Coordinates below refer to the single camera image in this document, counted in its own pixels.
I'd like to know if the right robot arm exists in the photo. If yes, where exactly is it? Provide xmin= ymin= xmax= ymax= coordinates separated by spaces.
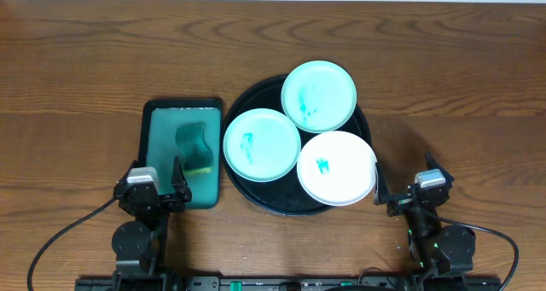
xmin=374 ymin=152 xmax=476 ymax=290

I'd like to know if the green yellow sponge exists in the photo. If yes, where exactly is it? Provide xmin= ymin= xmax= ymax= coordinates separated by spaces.
xmin=175 ymin=123 xmax=212 ymax=175

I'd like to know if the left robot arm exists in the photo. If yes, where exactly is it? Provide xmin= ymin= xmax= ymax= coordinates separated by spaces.
xmin=112 ymin=158 xmax=192 ymax=291

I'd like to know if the white plate with stain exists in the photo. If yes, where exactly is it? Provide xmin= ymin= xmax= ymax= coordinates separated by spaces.
xmin=296 ymin=131 xmax=378 ymax=207

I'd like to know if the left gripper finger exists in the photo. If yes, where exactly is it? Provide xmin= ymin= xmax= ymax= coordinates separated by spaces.
xmin=171 ymin=156 xmax=188 ymax=193
xmin=117 ymin=160 xmax=138 ymax=189

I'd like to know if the rectangular black water tray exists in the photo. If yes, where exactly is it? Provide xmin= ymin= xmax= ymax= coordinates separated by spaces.
xmin=138 ymin=99 xmax=222 ymax=209

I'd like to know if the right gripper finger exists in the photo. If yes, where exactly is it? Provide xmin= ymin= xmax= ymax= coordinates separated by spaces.
xmin=424 ymin=152 xmax=453 ymax=183
xmin=374 ymin=162 xmax=390 ymax=205

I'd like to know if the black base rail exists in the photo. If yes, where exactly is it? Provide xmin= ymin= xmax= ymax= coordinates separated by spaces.
xmin=74 ymin=276 xmax=501 ymax=291

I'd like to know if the mint plate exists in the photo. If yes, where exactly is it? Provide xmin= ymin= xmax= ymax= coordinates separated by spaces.
xmin=223 ymin=108 xmax=301 ymax=183
xmin=281 ymin=61 xmax=357 ymax=133

